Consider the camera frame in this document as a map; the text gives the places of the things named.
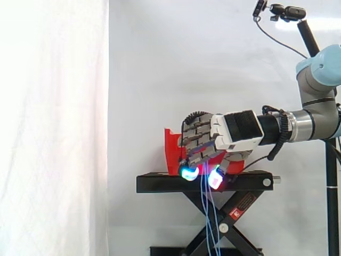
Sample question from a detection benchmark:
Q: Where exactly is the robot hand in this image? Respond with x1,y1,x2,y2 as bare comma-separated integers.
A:
177,109,265,190

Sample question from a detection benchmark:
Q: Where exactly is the blue cable bundle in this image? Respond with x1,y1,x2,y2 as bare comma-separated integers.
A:
199,159,222,256

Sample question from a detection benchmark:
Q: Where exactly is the red bin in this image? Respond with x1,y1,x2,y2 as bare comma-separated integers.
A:
163,127,246,177

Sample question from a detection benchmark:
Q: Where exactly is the black stand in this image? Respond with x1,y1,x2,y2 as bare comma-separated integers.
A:
136,170,282,256

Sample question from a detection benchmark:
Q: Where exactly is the thin black cable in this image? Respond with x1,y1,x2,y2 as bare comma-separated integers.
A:
228,156,270,185

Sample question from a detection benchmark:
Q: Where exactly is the black coiled cable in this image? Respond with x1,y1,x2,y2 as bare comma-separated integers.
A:
262,105,291,162

